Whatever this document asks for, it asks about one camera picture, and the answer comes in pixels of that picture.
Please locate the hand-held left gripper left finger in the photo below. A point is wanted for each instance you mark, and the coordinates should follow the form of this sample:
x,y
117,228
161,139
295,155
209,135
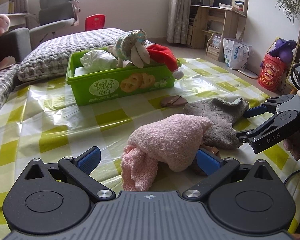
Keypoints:
x,y
88,158

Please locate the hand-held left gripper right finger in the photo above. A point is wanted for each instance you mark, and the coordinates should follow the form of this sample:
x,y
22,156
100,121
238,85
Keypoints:
x,y
208,161

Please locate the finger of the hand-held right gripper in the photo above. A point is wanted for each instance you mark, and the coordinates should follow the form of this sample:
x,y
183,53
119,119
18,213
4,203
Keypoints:
x,y
246,136
256,110

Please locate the grey towel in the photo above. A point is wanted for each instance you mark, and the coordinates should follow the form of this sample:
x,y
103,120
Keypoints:
x,y
215,125

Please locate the pink fluffy towel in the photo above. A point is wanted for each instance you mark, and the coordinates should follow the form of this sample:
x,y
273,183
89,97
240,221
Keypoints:
x,y
170,140

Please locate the green plastic box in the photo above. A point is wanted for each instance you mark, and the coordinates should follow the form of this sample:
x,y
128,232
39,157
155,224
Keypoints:
x,y
102,90

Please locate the plain white sponge block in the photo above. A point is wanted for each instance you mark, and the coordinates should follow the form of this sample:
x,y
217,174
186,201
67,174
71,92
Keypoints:
x,y
85,71

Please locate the white cloth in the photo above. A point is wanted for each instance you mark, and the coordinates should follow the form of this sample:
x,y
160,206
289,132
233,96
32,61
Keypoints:
x,y
97,60

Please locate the stuffed doll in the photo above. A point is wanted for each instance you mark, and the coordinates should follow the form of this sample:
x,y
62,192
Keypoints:
x,y
137,52

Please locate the person's right hand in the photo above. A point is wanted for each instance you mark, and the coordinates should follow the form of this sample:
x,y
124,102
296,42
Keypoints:
x,y
295,146

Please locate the red printed bucket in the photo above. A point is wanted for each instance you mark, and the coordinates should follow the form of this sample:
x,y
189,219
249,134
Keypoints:
x,y
272,73

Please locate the yellow checked plastic tablecloth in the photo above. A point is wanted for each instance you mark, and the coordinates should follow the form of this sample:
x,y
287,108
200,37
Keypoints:
x,y
52,120

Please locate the white paper bag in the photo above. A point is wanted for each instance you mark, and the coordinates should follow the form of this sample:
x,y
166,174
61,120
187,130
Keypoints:
x,y
236,53

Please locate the purple toy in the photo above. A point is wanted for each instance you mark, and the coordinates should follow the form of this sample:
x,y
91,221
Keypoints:
x,y
283,50

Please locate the brown powder puff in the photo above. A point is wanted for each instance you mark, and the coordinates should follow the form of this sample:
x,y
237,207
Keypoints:
x,y
173,101

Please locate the wooden desk with shelves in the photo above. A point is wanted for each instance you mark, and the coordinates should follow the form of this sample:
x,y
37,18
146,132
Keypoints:
x,y
215,22

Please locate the grey quilted cushion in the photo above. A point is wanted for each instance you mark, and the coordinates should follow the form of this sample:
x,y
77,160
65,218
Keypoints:
x,y
52,55

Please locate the grey checked sofa cover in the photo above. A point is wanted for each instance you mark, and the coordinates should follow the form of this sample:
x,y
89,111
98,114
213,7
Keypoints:
x,y
0,87

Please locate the black laptop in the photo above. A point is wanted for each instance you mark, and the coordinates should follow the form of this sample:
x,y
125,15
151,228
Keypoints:
x,y
221,2

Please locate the beige scalloped paper piece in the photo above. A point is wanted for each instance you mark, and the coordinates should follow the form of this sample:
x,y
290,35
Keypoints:
x,y
6,63

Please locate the beige curtain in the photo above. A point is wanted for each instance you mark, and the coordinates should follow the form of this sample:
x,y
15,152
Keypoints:
x,y
180,10

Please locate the grey sofa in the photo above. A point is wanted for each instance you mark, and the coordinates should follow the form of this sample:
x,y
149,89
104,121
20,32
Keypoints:
x,y
15,45

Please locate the red plastic chair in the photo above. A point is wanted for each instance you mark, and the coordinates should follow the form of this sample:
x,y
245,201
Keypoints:
x,y
95,23

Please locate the grey office chair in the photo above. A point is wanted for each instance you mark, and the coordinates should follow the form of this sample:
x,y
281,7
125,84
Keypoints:
x,y
55,10

